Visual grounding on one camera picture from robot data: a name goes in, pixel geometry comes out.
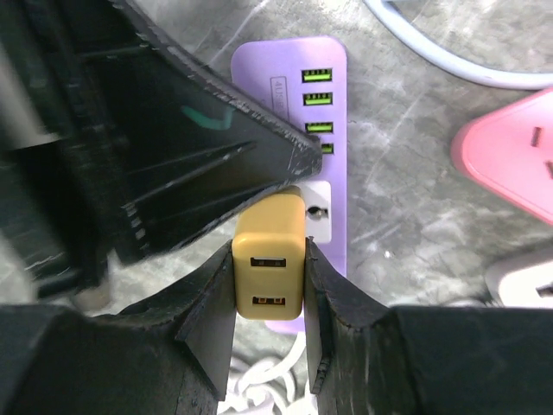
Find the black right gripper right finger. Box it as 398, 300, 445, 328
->
304, 241, 552, 414

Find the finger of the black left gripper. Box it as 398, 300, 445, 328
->
1, 1, 322, 298

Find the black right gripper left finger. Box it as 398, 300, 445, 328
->
1, 245, 236, 414

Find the white cable of purple strip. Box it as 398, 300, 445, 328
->
218, 330, 319, 415

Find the purple USB power strip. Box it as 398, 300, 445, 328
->
231, 36, 347, 333

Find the pink triangular socket adapter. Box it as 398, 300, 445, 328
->
450, 88, 552, 225

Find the white USB power strip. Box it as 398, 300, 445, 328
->
485, 248, 552, 309

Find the light blue power cable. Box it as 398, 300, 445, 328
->
362, 0, 553, 91

